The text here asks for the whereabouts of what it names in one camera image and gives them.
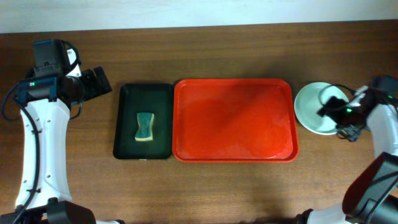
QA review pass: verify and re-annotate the green plate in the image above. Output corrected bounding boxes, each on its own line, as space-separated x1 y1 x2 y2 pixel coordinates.
294 82 337 135

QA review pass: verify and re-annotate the yellow green sponge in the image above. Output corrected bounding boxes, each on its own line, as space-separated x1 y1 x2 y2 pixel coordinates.
134 112 155 141

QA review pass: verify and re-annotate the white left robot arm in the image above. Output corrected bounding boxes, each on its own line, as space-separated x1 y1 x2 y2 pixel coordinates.
1 67 111 223

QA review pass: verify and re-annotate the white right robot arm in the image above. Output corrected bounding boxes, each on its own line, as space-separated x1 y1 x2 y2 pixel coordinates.
293 95 397 223

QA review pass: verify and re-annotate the black plastic tray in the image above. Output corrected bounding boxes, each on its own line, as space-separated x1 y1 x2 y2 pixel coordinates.
113 83 174 160

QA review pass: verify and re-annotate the red plastic tray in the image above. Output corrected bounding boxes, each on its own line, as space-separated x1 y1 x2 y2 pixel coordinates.
172 78 299 163

